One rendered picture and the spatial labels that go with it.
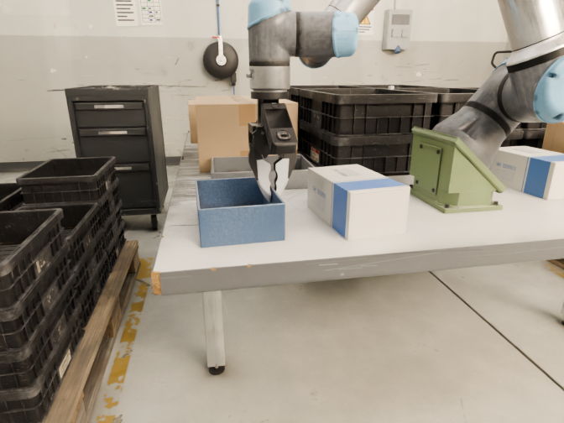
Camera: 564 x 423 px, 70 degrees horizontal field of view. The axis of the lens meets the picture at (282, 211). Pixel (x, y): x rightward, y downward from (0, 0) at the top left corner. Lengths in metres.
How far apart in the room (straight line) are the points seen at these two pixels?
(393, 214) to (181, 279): 0.39
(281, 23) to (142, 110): 1.89
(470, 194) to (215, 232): 0.55
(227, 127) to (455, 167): 0.64
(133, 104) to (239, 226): 1.93
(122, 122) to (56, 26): 2.32
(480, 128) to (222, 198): 0.56
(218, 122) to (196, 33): 3.41
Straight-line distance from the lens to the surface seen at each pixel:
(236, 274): 0.64
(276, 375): 1.49
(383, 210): 0.74
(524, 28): 0.88
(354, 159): 1.14
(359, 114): 1.13
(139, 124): 2.58
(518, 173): 1.18
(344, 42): 0.76
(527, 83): 0.88
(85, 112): 2.63
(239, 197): 0.88
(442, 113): 1.25
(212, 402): 1.42
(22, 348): 1.15
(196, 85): 4.56
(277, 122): 0.72
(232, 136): 1.21
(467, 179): 0.93
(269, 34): 0.74
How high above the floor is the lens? 0.99
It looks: 19 degrees down
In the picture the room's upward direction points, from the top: straight up
